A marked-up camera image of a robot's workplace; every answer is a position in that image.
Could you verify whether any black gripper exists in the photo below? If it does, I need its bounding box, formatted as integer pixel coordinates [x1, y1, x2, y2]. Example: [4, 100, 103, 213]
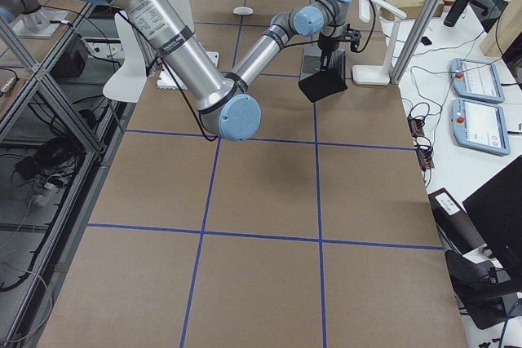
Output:
[317, 33, 339, 73]

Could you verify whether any black mouse pad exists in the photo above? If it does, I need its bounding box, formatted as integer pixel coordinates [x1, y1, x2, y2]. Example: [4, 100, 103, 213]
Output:
[298, 69, 347, 103]

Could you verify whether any grey laptop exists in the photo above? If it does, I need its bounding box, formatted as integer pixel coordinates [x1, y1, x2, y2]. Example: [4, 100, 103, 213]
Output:
[299, 45, 346, 80]

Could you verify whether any white computer mouse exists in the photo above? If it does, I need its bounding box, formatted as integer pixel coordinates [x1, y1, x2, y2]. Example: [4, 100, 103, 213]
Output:
[232, 6, 254, 16]

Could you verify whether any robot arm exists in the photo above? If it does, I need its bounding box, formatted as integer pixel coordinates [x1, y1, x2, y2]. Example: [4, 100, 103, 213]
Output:
[82, 0, 352, 141]
[1, 0, 68, 38]

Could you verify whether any white desk lamp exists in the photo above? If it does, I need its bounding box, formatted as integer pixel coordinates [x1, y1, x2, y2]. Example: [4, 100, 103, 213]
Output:
[352, 0, 407, 86]

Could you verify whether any upper teach pendant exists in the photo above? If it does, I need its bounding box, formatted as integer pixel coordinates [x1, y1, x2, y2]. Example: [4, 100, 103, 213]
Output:
[449, 58, 505, 104]

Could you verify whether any teach pendant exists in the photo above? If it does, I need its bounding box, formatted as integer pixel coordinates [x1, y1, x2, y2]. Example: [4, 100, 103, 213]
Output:
[449, 58, 505, 104]
[451, 98, 511, 156]

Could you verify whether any black bottle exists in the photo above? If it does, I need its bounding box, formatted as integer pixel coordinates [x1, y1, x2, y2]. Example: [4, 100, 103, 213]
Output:
[443, 0, 471, 27]

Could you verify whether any lower teach pendant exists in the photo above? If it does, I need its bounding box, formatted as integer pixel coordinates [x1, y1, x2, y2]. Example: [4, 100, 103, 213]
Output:
[451, 98, 511, 156]

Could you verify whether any black monitor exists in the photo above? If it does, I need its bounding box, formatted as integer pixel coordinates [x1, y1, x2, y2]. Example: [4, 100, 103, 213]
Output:
[463, 157, 521, 275]

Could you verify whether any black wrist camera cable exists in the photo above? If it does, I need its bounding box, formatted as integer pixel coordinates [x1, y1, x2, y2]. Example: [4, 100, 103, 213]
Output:
[342, 0, 376, 54]

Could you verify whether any aluminium frame post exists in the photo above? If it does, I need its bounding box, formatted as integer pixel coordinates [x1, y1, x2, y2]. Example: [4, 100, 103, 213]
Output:
[390, 0, 440, 85]

